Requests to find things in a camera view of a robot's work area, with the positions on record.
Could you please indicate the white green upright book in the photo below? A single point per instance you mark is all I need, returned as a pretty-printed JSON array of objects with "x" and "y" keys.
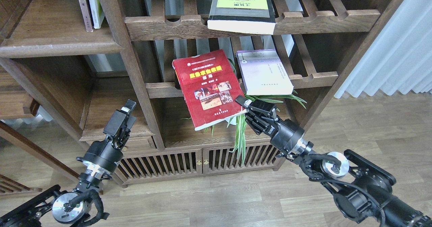
[{"x": 97, "y": 13}]

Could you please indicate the white plant pot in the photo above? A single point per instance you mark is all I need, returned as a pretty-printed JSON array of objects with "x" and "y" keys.
[{"x": 232, "y": 121}]

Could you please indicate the dark wooden bookshelf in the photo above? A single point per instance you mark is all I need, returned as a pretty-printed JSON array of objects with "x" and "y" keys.
[{"x": 80, "y": 76}]

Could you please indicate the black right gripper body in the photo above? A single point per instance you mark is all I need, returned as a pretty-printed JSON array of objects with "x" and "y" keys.
[{"x": 285, "y": 135}]

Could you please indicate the green spider plant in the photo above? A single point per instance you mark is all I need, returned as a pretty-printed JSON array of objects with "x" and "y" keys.
[{"x": 240, "y": 141}]

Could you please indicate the yellow and black thick book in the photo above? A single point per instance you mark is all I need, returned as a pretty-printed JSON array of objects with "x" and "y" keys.
[{"x": 243, "y": 16}]

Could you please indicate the pale lilac white book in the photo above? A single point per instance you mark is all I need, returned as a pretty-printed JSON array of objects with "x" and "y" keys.
[{"x": 263, "y": 73}]

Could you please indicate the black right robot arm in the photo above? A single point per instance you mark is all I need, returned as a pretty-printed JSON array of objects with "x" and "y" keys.
[{"x": 360, "y": 188}]

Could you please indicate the red rescue guide book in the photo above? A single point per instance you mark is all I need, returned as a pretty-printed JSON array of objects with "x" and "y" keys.
[{"x": 210, "y": 88}]

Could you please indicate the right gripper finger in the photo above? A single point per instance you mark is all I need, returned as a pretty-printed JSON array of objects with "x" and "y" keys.
[{"x": 244, "y": 102}]

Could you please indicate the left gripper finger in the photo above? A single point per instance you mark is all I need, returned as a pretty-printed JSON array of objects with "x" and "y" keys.
[{"x": 129, "y": 106}]

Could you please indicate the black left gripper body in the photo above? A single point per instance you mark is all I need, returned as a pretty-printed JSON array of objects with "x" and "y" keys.
[{"x": 104, "y": 156}]

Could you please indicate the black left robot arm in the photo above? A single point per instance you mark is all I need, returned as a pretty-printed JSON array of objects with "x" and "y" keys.
[{"x": 82, "y": 206}]

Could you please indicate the white pleated curtain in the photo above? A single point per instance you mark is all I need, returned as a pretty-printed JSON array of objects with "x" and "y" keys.
[{"x": 400, "y": 59}]

